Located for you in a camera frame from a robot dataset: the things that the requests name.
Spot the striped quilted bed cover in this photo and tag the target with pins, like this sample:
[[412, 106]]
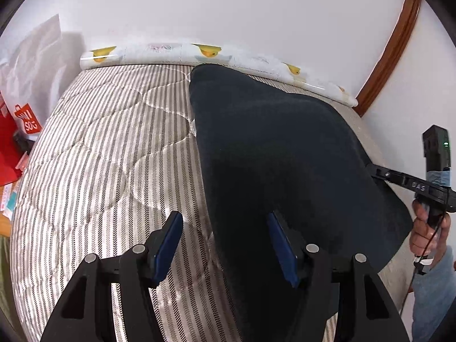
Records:
[[107, 149]]

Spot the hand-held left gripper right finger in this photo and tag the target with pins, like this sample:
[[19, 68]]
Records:
[[281, 245]]

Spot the person's right hand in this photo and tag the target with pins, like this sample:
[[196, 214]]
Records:
[[420, 235]]

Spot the red shopping bag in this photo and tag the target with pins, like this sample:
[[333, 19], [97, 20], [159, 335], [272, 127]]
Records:
[[9, 156]]

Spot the white printed paper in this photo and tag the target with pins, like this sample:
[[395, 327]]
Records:
[[8, 199]]

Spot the green cloth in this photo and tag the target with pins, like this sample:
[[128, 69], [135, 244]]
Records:
[[3, 267]]

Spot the white plastic bag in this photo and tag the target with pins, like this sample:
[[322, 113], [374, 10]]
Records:
[[35, 60]]

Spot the person's right forearm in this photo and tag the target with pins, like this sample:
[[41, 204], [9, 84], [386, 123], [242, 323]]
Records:
[[434, 299]]

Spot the duck printed rolled blanket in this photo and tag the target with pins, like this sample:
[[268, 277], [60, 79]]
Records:
[[167, 51]]

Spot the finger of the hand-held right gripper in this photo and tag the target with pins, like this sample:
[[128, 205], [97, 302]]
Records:
[[386, 176]]

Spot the black sweatshirt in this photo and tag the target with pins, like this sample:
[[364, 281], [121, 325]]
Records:
[[278, 149]]

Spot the wooden door frame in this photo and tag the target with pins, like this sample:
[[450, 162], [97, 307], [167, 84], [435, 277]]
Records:
[[392, 50]]

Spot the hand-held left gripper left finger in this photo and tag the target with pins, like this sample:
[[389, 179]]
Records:
[[169, 242]]

